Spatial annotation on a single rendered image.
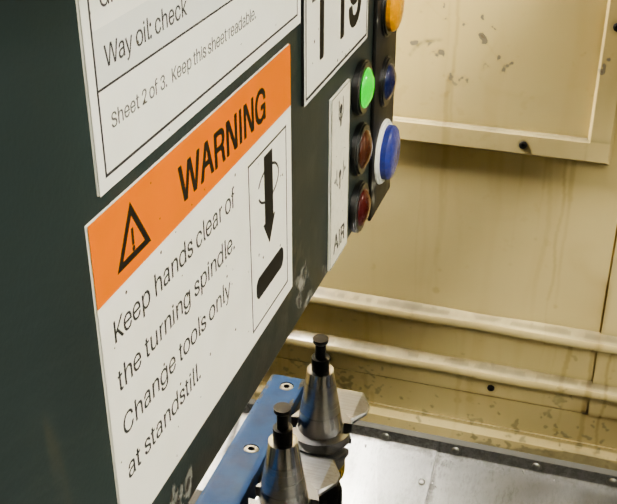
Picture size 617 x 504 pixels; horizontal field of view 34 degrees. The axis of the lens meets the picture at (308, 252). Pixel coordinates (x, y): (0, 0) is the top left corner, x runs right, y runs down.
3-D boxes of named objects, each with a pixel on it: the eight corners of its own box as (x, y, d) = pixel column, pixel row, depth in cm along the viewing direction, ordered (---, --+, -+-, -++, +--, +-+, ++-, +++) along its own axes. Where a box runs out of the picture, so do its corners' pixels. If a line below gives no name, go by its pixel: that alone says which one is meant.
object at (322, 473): (345, 465, 97) (346, 459, 97) (330, 502, 93) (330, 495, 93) (277, 451, 99) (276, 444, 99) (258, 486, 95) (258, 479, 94)
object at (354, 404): (374, 398, 107) (374, 392, 106) (361, 429, 102) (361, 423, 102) (310, 386, 108) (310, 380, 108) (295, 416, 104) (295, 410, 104)
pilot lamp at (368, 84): (375, 102, 50) (376, 59, 49) (363, 117, 48) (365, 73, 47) (363, 101, 50) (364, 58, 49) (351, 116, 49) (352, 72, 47)
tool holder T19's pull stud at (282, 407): (276, 432, 88) (276, 399, 87) (295, 436, 88) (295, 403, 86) (270, 444, 87) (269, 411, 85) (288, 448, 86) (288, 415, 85)
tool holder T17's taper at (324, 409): (302, 408, 102) (302, 353, 99) (345, 414, 101) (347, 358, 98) (293, 436, 98) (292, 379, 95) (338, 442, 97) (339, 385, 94)
